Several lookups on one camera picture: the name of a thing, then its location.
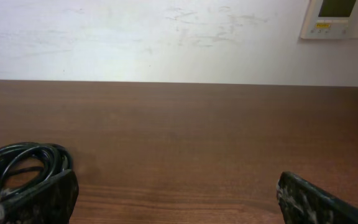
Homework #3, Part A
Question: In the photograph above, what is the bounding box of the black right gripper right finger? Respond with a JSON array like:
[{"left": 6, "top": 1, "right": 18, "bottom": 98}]
[{"left": 276, "top": 171, "right": 358, "bottom": 224}]

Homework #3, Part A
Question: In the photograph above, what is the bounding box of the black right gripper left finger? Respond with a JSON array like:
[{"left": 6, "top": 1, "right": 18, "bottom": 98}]
[{"left": 0, "top": 169, "right": 79, "bottom": 224}]

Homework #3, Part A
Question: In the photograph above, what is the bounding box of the black cable with barrel plug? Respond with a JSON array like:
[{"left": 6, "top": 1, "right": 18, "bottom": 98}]
[{"left": 0, "top": 142, "right": 74, "bottom": 208}]

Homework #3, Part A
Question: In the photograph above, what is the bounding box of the white wall control panel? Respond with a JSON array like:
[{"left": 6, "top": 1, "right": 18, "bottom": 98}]
[{"left": 300, "top": 0, "right": 358, "bottom": 40}]

